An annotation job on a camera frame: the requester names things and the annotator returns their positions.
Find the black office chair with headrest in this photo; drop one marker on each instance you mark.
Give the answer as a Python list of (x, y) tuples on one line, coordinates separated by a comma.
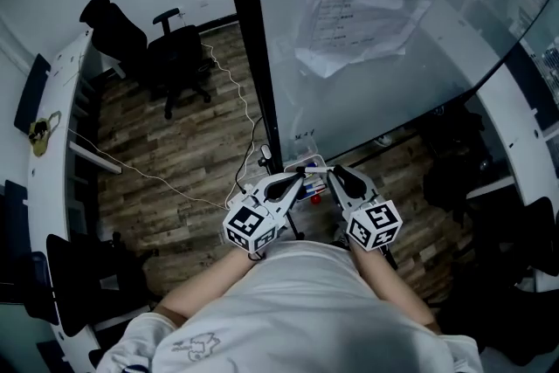
[(174, 52)]

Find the black backpack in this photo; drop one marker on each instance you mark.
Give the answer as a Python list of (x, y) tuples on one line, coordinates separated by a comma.
[(454, 157)]

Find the black desk divider panel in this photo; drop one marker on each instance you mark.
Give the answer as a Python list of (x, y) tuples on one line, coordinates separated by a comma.
[(50, 356), (530, 87), (41, 288), (31, 94)]

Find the yellow-green bag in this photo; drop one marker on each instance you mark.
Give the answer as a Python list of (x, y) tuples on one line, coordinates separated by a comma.
[(40, 140)]

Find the long white curved desk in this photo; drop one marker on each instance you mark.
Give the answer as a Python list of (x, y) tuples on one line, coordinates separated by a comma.
[(65, 74)]

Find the white power strip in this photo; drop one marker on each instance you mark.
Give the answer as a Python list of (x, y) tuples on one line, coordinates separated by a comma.
[(236, 198)]

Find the person's white t-shirt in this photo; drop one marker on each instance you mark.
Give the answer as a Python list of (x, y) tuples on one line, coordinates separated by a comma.
[(297, 319)]

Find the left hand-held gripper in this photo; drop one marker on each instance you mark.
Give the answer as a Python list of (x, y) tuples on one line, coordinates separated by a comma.
[(244, 223)]

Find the white marker tray basket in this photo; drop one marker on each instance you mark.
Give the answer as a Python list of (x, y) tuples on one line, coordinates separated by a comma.
[(316, 178)]

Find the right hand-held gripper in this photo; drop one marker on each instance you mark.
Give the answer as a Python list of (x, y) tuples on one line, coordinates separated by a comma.
[(375, 223)]

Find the whiteboard on black stand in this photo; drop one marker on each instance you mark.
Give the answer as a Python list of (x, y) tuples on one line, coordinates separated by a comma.
[(358, 109)]

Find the person's right forearm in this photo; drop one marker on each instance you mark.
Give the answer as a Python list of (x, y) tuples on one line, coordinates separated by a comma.
[(397, 288)]

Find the white plastic tube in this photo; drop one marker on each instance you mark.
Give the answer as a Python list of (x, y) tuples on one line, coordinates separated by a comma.
[(319, 169)]

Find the crumpled paper sheet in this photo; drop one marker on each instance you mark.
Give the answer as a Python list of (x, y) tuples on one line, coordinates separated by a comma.
[(371, 22)]

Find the person's left forearm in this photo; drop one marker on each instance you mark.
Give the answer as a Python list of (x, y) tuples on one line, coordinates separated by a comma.
[(205, 288)]

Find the small red round magnet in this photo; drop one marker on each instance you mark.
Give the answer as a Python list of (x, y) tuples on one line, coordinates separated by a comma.
[(315, 200)]

